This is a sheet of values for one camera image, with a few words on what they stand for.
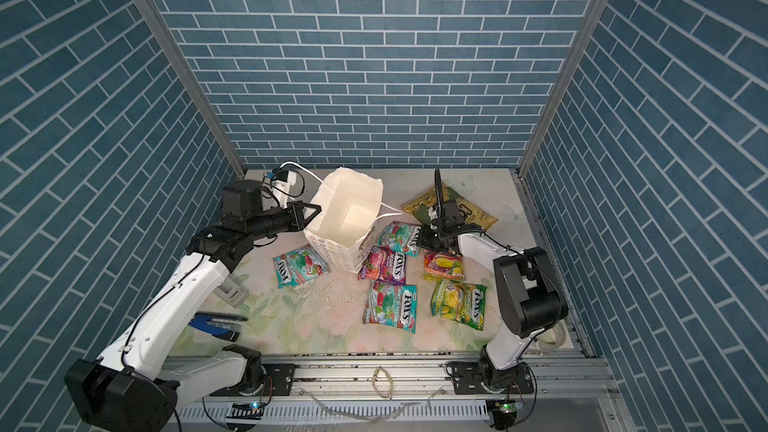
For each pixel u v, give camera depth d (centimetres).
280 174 64
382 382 74
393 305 83
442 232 73
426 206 102
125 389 36
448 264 91
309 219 70
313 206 72
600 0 76
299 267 91
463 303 84
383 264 91
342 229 94
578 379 76
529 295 47
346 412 71
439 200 76
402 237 96
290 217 64
